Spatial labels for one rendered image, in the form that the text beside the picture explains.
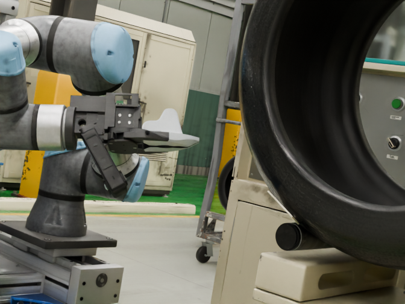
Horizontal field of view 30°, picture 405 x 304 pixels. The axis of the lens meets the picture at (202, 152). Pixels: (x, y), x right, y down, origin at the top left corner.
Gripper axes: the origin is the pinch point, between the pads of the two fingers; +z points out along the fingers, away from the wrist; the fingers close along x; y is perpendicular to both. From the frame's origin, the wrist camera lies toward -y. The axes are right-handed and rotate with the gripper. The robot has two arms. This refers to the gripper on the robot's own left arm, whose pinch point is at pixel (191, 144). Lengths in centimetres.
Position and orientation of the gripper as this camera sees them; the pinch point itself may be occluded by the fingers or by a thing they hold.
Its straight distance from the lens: 122.1
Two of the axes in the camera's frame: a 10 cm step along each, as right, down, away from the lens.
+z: 10.0, 0.3, 0.3
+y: 0.2, -9.6, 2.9
